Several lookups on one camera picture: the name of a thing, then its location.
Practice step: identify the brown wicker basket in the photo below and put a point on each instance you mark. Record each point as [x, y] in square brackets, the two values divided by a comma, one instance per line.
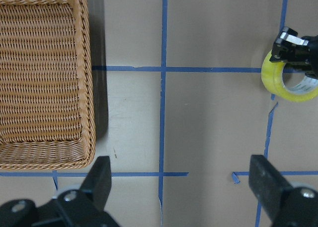
[46, 88]

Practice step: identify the yellow tape roll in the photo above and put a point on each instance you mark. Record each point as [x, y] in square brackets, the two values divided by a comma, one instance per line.
[272, 79]

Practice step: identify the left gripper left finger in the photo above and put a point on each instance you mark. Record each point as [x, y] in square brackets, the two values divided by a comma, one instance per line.
[82, 206]

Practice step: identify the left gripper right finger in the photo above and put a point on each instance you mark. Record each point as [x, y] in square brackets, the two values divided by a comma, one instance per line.
[286, 205]

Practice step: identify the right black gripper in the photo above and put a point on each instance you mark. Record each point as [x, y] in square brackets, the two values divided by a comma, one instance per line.
[289, 48]

